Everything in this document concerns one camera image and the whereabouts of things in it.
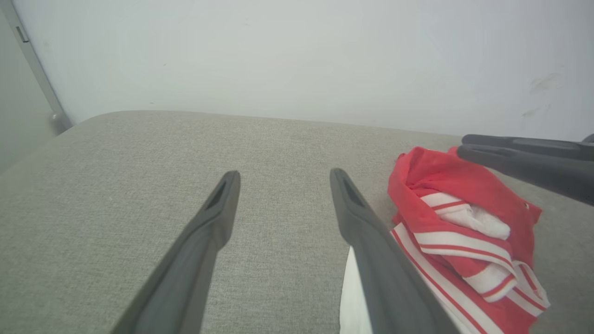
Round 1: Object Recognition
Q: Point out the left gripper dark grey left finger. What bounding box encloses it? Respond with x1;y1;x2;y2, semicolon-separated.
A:
111;170;241;334

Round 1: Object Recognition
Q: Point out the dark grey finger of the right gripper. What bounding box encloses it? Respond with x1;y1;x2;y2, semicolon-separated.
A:
462;134;594;161
457;144;594;206

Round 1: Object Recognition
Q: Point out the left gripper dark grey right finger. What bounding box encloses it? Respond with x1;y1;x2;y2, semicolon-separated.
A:
329;168;460;334

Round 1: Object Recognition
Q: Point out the grey metal pole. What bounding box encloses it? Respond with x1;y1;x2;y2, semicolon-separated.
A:
0;0;73;135

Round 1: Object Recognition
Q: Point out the red and white shirt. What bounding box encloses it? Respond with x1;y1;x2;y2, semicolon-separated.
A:
339;146;551;334

